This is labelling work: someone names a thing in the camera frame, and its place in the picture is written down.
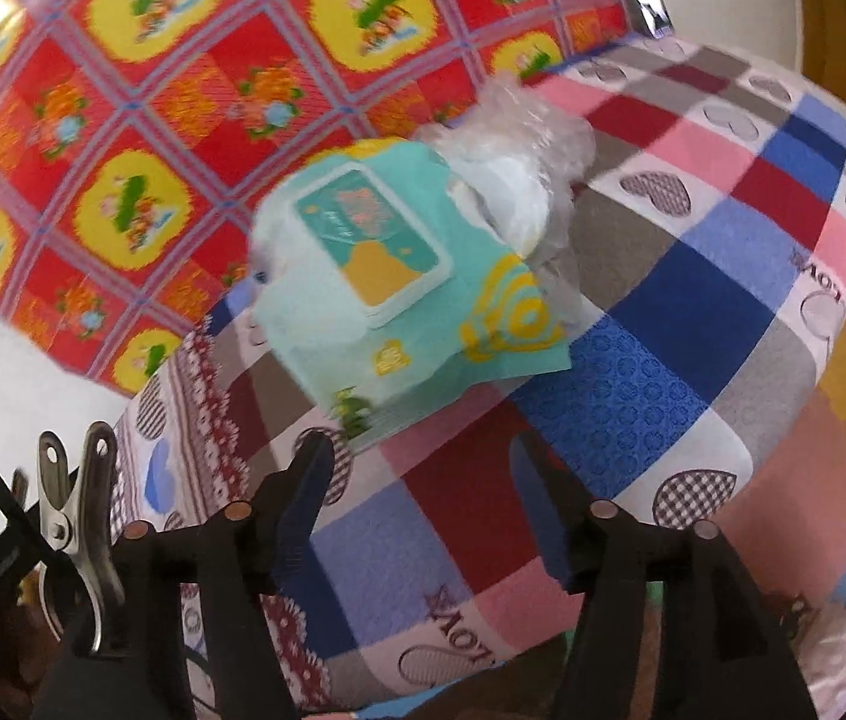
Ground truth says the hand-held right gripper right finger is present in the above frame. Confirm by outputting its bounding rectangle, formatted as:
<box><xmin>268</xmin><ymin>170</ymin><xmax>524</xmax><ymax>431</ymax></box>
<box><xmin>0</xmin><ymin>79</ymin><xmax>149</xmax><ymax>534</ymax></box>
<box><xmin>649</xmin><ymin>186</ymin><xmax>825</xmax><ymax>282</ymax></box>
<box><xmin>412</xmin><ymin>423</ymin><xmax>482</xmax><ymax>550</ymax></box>
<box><xmin>514</xmin><ymin>433</ymin><xmax>818</xmax><ymax>720</ymax></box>

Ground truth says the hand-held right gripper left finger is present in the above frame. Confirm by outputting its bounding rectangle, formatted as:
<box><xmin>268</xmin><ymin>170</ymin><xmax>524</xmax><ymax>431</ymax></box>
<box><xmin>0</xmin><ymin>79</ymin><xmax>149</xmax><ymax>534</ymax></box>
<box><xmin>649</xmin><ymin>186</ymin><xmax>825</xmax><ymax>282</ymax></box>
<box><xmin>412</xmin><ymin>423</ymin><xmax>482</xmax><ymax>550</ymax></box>
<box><xmin>33</xmin><ymin>433</ymin><xmax>334</xmax><ymax>720</ymax></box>

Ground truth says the red floral printed blanket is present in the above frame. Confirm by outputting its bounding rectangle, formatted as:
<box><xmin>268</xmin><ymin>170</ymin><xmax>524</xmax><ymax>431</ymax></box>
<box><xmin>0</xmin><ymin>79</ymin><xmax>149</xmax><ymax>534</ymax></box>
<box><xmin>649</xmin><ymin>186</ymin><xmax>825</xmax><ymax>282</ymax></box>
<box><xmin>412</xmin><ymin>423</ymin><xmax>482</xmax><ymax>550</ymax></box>
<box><xmin>0</xmin><ymin>0</ymin><xmax>638</xmax><ymax>400</ymax></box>

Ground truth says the clear plastic wrap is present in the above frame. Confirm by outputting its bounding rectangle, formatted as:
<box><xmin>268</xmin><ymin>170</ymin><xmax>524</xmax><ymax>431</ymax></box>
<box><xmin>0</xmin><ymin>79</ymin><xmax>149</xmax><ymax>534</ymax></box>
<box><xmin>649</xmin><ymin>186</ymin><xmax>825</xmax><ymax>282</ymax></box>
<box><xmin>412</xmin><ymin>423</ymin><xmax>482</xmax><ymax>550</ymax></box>
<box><xmin>412</xmin><ymin>79</ymin><xmax>598</xmax><ymax>302</ymax></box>

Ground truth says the teal wet wipes packet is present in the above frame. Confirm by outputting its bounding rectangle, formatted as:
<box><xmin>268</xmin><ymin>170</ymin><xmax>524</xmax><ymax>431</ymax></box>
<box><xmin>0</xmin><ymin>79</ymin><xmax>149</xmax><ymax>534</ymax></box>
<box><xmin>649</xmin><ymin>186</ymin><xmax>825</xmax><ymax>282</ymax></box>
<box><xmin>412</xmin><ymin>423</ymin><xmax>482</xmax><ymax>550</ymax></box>
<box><xmin>247</xmin><ymin>139</ymin><xmax>575</xmax><ymax>441</ymax></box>

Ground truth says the metal spring clip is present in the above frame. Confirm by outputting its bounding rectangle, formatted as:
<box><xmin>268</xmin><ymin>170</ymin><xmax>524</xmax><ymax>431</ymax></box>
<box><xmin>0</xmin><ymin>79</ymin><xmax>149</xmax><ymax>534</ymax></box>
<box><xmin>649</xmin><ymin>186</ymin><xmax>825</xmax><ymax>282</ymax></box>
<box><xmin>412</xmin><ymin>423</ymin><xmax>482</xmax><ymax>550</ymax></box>
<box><xmin>35</xmin><ymin>420</ymin><xmax>129</xmax><ymax>655</ymax></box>

